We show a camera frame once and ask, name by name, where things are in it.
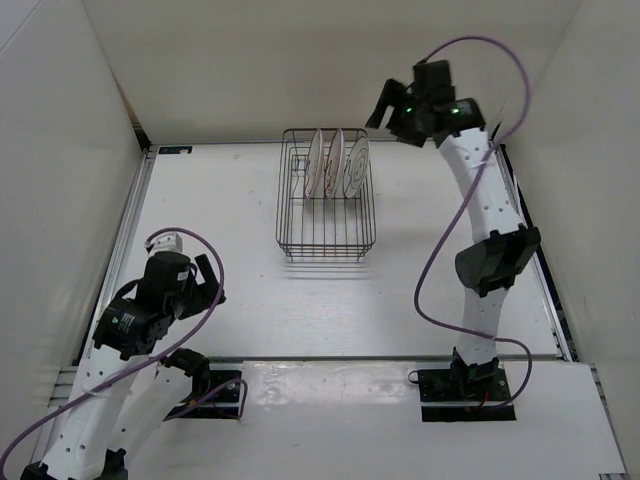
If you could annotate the red patterned plate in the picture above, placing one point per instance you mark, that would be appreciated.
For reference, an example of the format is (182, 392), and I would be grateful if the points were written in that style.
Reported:
(314, 163)
(334, 164)

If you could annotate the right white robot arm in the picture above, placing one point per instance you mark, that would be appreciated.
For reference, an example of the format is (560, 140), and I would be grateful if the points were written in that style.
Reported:
(502, 244)

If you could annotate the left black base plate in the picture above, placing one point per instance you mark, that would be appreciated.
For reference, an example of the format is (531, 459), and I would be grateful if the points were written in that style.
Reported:
(219, 395)

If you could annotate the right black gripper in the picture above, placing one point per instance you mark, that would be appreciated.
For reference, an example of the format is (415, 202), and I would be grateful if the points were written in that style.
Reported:
(392, 95)

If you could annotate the wire dish rack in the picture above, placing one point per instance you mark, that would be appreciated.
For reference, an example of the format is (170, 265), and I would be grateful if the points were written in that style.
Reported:
(319, 229)

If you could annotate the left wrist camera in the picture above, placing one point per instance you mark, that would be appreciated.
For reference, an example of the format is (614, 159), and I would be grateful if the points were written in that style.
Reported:
(166, 272)

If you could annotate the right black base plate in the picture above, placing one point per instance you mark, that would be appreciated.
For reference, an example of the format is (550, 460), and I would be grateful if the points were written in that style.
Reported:
(442, 402)

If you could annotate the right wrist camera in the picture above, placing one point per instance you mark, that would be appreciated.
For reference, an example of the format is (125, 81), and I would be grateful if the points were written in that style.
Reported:
(431, 76)

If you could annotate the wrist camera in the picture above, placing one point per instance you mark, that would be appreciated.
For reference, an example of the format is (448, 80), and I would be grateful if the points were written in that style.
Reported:
(166, 272)
(431, 76)

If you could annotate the black patterned white plate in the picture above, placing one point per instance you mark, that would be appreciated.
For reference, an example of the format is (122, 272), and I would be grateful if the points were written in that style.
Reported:
(356, 167)

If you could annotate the left blue corner label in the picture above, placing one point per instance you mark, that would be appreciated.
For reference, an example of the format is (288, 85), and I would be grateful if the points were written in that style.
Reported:
(175, 150)

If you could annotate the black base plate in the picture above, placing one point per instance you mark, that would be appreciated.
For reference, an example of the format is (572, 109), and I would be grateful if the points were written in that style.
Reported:
(219, 395)
(442, 402)

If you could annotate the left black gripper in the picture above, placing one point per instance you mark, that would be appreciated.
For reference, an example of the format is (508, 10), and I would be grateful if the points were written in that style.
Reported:
(207, 293)

